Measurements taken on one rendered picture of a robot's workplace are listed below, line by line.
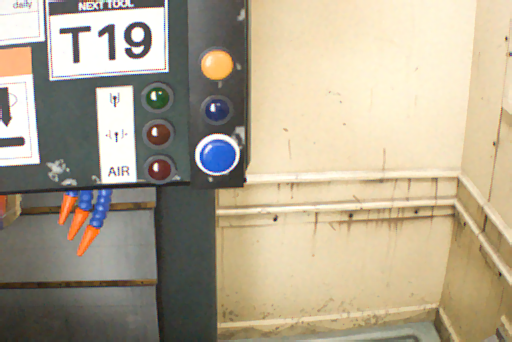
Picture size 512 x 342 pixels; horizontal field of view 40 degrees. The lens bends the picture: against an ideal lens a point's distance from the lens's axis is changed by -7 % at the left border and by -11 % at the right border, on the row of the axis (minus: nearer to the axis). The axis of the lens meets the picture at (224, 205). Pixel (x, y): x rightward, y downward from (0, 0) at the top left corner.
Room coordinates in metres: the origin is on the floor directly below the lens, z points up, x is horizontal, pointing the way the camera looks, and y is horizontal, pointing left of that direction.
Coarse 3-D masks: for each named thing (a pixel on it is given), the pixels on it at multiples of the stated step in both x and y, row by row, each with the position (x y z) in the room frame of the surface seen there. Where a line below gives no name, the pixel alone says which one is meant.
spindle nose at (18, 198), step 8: (0, 200) 0.72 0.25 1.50; (8, 200) 0.74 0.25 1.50; (16, 200) 0.75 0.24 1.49; (0, 208) 0.72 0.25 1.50; (8, 208) 0.73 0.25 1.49; (16, 208) 0.75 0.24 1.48; (0, 216) 0.72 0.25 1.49; (8, 216) 0.73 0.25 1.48; (16, 216) 0.75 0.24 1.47; (0, 224) 0.72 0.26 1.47; (8, 224) 0.73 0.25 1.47
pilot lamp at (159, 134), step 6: (156, 126) 0.58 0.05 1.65; (162, 126) 0.58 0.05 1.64; (150, 132) 0.58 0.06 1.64; (156, 132) 0.58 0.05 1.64; (162, 132) 0.58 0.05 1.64; (168, 132) 0.58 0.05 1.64; (150, 138) 0.58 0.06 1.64; (156, 138) 0.58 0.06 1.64; (162, 138) 0.58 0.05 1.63; (168, 138) 0.58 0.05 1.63; (156, 144) 0.58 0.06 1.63; (162, 144) 0.58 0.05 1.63
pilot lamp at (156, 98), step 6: (150, 90) 0.58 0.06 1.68; (156, 90) 0.58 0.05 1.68; (162, 90) 0.58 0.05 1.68; (150, 96) 0.58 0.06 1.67; (156, 96) 0.58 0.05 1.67; (162, 96) 0.58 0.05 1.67; (168, 96) 0.58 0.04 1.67; (150, 102) 0.58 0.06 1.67; (156, 102) 0.58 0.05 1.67; (162, 102) 0.58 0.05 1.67; (156, 108) 0.58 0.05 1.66
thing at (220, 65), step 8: (208, 56) 0.58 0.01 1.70; (216, 56) 0.58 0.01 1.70; (224, 56) 0.58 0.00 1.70; (208, 64) 0.58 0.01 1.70; (216, 64) 0.58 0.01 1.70; (224, 64) 0.58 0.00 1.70; (232, 64) 0.58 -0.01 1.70; (208, 72) 0.58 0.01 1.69; (216, 72) 0.58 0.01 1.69; (224, 72) 0.58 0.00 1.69
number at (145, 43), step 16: (128, 16) 0.58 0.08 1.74; (144, 16) 0.58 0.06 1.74; (96, 32) 0.58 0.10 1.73; (112, 32) 0.58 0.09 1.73; (128, 32) 0.58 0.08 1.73; (144, 32) 0.58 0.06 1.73; (96, 48) 0.58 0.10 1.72; (112, 48) 0.58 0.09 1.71; (128, 48) 0.58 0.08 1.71; (144, 48) 0.58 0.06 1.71; (96, 64) 0.58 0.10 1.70; (112, 64) 0.58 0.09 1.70; (128, 64) 0.58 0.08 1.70; (144, 64) 0.58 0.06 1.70
